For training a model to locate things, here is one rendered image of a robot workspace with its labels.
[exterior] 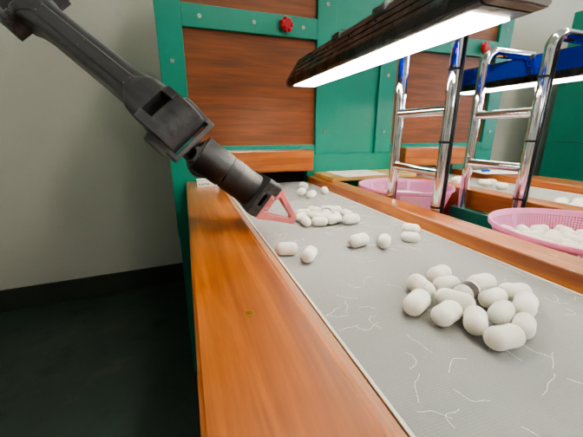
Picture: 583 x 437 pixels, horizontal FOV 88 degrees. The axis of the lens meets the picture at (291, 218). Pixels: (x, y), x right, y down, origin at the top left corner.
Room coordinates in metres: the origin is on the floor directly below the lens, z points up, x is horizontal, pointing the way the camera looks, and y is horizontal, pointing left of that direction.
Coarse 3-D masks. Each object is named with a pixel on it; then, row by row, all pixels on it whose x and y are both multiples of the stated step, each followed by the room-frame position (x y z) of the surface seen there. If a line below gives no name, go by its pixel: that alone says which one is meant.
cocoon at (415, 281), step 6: (414, 276) 0.31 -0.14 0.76; (420, 276) 0.31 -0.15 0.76; (408, 282) 0.31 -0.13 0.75; (414, 282) 0.31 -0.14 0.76; (420, 282) 0.30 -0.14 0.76; (426, 282) 0.30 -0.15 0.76; (414, 288) 0.30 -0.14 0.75; (420, 288) 0.29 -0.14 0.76; (426, 288) 0.29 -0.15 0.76; (432, 288) 0.29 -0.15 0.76; (432, 294) 0.29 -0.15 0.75
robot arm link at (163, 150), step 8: (192, 104) 0.47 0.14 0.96; (200, 112) 0.47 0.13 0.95; (208, 120) 0.48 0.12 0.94; (208, 128) 0.47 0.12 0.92; (144, 136) 0.45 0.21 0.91; (152, 136) 0.44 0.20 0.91; (200, 136) 0.47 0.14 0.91; (152, 144) 0.44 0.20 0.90; (160, 144) 0.44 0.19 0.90; (192, 144) 0.46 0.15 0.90; (160, 152) 0.44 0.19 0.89; (168, 152) 0.44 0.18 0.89; (184, 152) 0.45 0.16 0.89; (176, 160) 0.45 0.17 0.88; (200, 176) 0.51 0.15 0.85
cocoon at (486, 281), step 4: (472, 276) 0.32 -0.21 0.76; (476, 276) 0.32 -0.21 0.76; (480, 276) 0.32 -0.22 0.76; (484, 276) 0.32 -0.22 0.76; (488, 276) 0.32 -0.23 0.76; (492, 276) 0.32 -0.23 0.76; (472, 280) 0.31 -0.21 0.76; (476, 280) 0.31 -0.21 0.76; (480, 280) 0.31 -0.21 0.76; (484, 280) 0.31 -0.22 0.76; (488, 280) 0.31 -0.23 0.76; (492, 280) 0.31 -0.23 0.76; (480, 284) 0.31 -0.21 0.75; (484, 284) 0.31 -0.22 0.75; (488, 284) 0.31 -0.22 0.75; (492, 284) 0.31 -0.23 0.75; (480, 288) 0.31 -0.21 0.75; (484, 288) 0.31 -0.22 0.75; (488, 288) 0.31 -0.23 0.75
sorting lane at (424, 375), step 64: (320, 192) 0.91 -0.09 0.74; (320, 256) 0.42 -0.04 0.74; (384, 256) 0.42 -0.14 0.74; (448, 256) 0.42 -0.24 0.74; (384, 320) 0.26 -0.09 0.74; (512, 320) 0.26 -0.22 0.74; (576, 320) 0.26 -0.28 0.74; (384, 384) 0.18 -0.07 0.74; (448, 384) 0.18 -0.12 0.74; (512, 384) 0.18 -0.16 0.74; (576, 384) 0.18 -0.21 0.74
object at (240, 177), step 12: (240, 168) 0.48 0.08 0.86; (228, 180) 0.47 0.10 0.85; (240, 180) 0.47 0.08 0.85; (252, 180) 0.48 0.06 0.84; (264, 180) 0.49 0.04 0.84; (228, 192) 0.48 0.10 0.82; (240, 192) 0.48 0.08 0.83; (252, 192) 0.48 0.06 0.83; (264, 192) 0.46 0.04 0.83; (240, 204) 0.51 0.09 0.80; (252, 204) 0.46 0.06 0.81; (252, 216) 0.46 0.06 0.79
